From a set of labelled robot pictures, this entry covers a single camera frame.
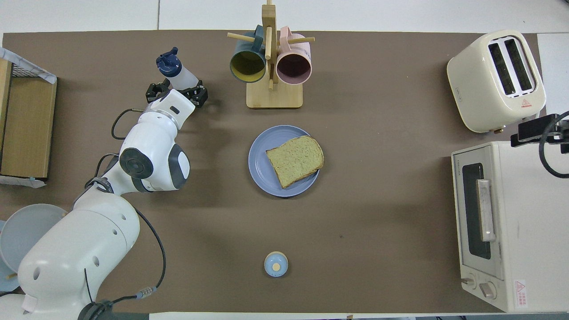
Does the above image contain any squeeze bottle with blue cap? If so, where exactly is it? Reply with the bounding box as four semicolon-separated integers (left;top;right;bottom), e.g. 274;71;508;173
156;47;199;91

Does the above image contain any bread slice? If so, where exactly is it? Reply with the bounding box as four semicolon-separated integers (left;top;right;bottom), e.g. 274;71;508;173
266;136;325;189

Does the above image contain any small blue seasoning jar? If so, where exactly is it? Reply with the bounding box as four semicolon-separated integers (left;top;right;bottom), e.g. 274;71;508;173
264;251;289;277

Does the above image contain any light grey plate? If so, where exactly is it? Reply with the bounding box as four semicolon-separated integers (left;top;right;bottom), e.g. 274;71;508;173
0;204;67;272

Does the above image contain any pale blue plate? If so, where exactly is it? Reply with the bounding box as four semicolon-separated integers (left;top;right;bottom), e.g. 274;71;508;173
0;220;20;292

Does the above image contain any dark teal mug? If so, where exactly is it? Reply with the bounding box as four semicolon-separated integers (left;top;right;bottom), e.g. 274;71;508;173
229;25;267;84

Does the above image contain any cream toaster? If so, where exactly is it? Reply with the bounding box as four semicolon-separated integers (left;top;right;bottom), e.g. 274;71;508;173
446;30;547;134

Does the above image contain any wooden mug rack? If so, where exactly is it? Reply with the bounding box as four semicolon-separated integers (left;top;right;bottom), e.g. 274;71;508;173
227;0;315;109

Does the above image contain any white toaster oven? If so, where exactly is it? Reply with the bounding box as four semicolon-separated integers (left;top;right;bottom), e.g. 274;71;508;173
451;141;569;313

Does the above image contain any pink mug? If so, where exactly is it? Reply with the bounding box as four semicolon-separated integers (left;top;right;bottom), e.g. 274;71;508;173
276;26;313;86

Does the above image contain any brown table mat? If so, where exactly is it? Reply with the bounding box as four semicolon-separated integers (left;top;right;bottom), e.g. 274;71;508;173
0;30;541;314

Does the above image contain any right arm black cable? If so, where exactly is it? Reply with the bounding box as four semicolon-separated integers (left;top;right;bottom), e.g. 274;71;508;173
537;111;569;179

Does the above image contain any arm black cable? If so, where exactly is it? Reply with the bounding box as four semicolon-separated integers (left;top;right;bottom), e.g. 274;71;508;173
537;111;569;179
84;108;166;308

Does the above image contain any black wire mesh basket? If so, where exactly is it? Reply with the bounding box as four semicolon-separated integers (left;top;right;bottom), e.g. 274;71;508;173
11;64;38;79

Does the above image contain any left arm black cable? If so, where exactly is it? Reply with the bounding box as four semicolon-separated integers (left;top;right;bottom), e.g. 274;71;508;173
84;108;166;308

